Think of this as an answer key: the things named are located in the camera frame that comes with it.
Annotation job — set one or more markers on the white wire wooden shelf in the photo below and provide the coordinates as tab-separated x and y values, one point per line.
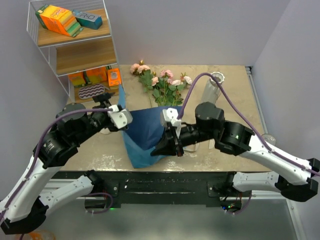
65	55

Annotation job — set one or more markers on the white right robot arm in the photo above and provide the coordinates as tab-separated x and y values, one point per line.
289	175

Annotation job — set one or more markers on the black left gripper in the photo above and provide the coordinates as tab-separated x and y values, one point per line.
103	98

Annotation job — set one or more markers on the orange box on lower shelf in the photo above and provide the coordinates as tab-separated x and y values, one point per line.
114	77

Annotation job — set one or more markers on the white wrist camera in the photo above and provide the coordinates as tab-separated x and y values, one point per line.
121	118
170	116

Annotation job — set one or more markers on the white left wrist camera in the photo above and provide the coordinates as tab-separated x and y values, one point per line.
121	118

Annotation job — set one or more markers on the purple wavy striped pad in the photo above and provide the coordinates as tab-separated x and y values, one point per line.
87	92

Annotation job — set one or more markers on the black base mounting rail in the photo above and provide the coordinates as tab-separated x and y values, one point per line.
212	189

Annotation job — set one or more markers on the teal toothpaste box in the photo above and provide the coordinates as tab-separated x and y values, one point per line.
88	20

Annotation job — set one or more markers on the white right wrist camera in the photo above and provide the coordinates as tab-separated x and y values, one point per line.
170	116

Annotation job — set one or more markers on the orange plastic bag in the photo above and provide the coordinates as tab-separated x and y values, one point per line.
39	235

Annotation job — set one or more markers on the yellow orange sponge pack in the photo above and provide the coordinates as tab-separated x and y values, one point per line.
88	77

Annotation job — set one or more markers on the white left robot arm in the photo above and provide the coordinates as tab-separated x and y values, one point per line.
26	208

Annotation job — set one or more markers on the blue wrapping paper sheet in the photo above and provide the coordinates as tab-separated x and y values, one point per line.
142	135

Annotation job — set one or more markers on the white ribbed ceramic vase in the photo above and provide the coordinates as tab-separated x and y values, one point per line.
211	90

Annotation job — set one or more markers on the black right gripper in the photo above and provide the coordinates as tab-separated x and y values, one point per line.
169	143

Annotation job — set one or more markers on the pink artificial flower bouquet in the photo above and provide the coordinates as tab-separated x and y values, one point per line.
165	90

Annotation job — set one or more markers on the metal tin can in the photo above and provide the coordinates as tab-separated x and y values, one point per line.
269	138

